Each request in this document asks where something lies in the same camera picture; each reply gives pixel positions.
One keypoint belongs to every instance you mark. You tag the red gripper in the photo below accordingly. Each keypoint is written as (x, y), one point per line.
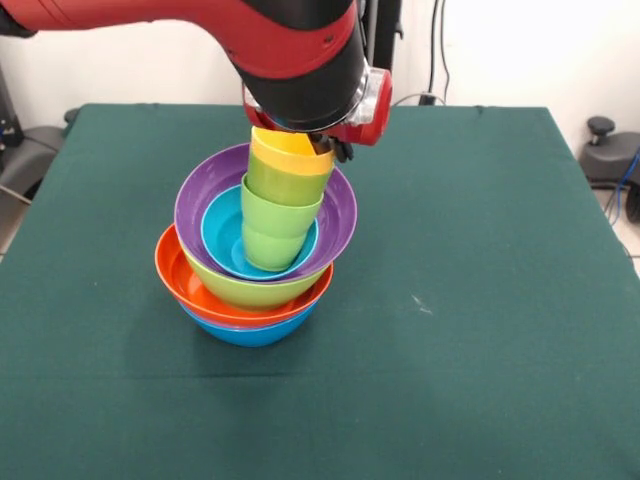
(382, 115)

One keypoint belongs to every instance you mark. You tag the yellow plastic cup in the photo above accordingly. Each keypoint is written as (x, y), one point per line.
(285, 150)

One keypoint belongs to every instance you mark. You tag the green plastic cup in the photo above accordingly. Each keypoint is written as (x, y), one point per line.
(280, 182)
(272, 225)

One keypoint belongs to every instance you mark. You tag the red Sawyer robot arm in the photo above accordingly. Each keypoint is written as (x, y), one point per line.
(300, 60)

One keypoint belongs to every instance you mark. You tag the purple and green bowl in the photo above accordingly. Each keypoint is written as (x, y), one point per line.
(210, 185)

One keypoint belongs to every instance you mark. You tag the small cyan bowl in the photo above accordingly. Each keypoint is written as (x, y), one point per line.
(222, 230)

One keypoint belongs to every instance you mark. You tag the orange-red bowl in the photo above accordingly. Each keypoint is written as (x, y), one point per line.
(185, 280)

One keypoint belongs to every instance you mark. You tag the large blue bowl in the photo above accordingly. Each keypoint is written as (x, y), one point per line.
(250, 337)

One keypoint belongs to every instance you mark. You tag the dark green tablecloth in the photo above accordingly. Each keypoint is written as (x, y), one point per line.
(400, 375)

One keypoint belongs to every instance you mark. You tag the dark grey equipment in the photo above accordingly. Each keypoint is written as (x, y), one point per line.
(7, 115)

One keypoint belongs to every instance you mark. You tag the grey pedestal foot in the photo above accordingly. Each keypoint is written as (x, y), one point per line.
(610, 160)
(30, 150)

